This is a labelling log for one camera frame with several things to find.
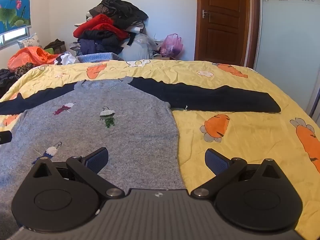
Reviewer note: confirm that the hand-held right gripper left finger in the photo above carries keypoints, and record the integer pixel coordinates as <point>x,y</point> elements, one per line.
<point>98,160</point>

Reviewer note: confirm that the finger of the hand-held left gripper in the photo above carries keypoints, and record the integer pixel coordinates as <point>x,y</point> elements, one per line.
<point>5,137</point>

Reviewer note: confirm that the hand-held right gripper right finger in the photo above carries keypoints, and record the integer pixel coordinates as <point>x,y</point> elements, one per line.
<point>214,161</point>

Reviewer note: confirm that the grey navy knit sweater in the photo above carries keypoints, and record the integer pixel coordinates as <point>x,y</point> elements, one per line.
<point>125,130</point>

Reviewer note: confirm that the dark patterned clothes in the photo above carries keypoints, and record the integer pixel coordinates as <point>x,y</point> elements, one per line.
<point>6,80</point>

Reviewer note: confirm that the pile of clothes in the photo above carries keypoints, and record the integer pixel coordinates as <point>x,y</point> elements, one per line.
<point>112,15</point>

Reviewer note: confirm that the yellow carrot print blanket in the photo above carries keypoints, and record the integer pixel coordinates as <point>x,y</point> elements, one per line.
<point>250,135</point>

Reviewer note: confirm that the leopard print cloth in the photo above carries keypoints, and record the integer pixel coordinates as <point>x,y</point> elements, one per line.
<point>23,70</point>

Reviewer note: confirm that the orange plastic bag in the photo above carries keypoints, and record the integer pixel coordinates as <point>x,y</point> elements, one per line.
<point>27,57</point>

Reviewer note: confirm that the floral pillow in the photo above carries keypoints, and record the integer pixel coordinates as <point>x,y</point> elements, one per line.
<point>30,41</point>

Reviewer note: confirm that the white crumpled cloth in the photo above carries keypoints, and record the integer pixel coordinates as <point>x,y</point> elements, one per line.
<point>67,58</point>

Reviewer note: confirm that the window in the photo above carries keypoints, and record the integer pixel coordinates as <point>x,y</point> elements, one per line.
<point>13,35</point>

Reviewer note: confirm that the light blue folded towel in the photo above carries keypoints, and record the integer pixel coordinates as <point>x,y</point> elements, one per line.
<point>97,57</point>

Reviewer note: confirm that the brown bag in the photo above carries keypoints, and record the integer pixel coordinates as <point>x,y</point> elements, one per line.
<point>56,45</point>

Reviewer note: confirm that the clear plastic bag bundle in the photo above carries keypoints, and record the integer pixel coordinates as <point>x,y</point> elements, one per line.
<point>140,47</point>

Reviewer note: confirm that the pink plastic bag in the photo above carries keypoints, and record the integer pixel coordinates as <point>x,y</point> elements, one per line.
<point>171,45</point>

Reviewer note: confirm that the brown wooden door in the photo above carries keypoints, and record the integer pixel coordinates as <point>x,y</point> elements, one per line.
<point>222,30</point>

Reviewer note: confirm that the lotus print roller blind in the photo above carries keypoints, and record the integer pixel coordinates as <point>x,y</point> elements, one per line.
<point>12,2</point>

